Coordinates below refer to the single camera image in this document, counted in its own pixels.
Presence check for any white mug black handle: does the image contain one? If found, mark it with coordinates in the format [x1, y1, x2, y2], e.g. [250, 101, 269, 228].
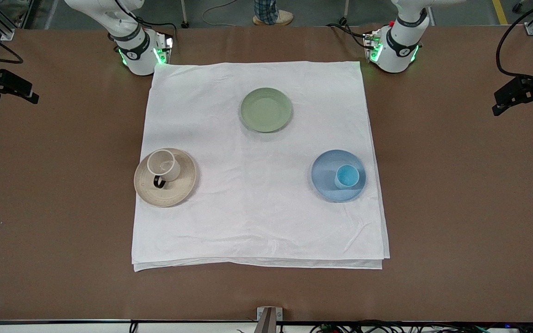
[147, 149, 181, 189]

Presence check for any light blue cup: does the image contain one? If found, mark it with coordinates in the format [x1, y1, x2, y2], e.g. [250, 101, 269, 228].
[334, 164, 360, 190]

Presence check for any beige gray round plate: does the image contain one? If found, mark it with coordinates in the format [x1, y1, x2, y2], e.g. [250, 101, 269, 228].
[134, 148, 198, 208]

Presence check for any blue round plate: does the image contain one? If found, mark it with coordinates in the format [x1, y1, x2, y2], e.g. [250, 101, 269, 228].
[311, 149, 367, 203]

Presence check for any green round plate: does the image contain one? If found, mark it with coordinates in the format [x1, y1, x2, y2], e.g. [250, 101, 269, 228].
[240, 87, 293, 133]

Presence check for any person's beige shoe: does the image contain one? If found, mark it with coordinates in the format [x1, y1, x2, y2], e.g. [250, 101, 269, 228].
[253, 9, 294, 26]

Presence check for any person's plaid trouser leg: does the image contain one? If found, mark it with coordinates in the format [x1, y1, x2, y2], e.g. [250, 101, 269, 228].
[254, 0, 280, 25]

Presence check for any white square cloth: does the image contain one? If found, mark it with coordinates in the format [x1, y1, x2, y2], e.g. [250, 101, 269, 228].
[131, 61, 390, 272]

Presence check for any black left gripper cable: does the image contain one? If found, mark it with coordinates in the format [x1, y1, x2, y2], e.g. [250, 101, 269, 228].
[496, 0, 533, 78]

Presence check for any black right arm base cable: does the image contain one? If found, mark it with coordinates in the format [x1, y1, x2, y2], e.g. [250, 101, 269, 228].
[113, 0, 178, 43]

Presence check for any black arm base cable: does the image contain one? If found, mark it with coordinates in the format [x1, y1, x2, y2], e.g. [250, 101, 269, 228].
[113, 0, 178, 43]
[325, 17, 374, 48]

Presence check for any black left arm base cable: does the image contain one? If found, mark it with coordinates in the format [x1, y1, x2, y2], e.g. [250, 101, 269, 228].
[325, 17, 374, 48]

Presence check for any white floor cable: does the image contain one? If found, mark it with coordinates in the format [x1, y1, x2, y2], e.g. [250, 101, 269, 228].
[201, 0, 240, 26]

